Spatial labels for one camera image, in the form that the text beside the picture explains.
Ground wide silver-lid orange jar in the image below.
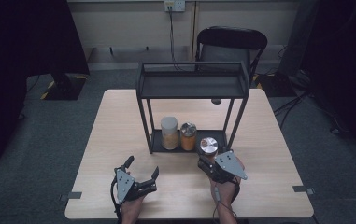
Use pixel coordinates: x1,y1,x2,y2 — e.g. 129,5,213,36
199,136,220,163

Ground thin cable with grey plug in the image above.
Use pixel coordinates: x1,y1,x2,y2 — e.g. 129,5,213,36
211,186,239,224

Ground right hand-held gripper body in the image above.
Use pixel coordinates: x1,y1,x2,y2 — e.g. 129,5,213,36
198,150,249,184

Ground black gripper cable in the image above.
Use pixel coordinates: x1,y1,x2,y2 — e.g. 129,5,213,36
109,176,122,224
233,181,241,204

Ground grey tape strip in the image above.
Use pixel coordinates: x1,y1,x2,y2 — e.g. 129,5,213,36
292,185,316,196
59,191,83,202

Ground small silver-lid orange jar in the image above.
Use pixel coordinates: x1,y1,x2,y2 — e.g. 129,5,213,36
179,121,198,152

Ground black floor plate yellow tape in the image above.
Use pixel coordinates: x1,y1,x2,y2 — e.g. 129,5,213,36
252,73,295,98

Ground black folding chair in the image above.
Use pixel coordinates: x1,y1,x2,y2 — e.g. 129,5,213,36
194,26,268,82

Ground black floor cables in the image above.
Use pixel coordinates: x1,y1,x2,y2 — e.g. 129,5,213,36
273,89,311,129

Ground black wall cable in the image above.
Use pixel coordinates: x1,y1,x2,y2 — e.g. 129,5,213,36
167,10,187,73

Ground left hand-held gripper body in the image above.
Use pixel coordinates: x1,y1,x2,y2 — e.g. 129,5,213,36
113,168,158,205

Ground person's right hand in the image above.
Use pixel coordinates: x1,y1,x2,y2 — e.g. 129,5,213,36
209,175,241,214

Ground tall white-lid powder jar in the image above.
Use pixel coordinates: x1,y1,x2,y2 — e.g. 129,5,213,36
160,116,179,151

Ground dark curtain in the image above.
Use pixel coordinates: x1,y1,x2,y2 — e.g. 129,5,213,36
0,0,90,171
301,0,356,162

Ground white wall socket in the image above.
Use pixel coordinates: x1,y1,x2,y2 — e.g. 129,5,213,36
164,0,187,13

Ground black metal two-tier rack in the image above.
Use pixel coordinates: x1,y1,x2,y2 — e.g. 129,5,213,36
135,60,250,155

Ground black stand base yellow tape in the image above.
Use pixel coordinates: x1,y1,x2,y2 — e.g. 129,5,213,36
39,73,90,101

